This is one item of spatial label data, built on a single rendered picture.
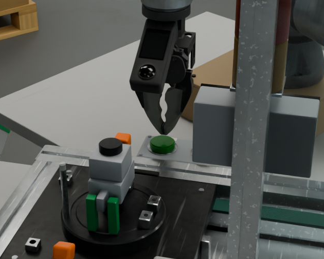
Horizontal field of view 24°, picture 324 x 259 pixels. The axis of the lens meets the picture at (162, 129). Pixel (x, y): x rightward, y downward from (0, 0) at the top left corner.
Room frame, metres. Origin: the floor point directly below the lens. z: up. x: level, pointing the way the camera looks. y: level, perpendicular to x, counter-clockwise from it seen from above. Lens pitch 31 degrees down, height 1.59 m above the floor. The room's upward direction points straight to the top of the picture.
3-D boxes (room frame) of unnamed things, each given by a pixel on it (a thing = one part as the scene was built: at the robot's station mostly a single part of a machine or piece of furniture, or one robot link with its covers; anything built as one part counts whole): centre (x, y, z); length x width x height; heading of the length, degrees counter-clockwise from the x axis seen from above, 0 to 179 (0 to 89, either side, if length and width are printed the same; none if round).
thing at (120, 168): (0.79, 0.07, 1.06); 0.08 x 0.04 x 0.07; 166
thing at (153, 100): (1.04, 0.01, 1.03); 0.06 x 0.03 x 0.09; 166
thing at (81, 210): (0.80, 0.06, 0.98); 0.14 x 0.14 x 0.02
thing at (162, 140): (1.01, 0.00, 0.96); 0.04 x 0.04 x 0.02
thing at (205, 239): (0.77, -0.06, 0.95); 0.01 x 0.01 x 0.04; 76
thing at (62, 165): (0.79, 0.12, 1.03); 0.01 x 0.01 x 0.08
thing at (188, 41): (1.04, -0.01, 1.13); 0.09 x 0.08 x 0.12; 166
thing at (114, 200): (0.76, 0.06, 1.01); 0.01 x 0.01 x 0.05; 76
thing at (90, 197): (0.76, 0.09, 1.01); 0.01 x 0.01 x 0.05; 76
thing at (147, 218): (0.77, 0.02, 1.00); 0.02 x 0.01 x 0.02; 166
